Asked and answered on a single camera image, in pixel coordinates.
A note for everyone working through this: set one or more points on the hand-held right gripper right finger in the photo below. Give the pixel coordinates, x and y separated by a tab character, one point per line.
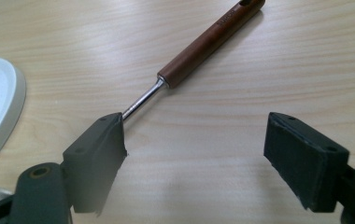
306	165

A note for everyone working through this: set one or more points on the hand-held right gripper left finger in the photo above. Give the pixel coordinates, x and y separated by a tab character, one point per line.
94	161

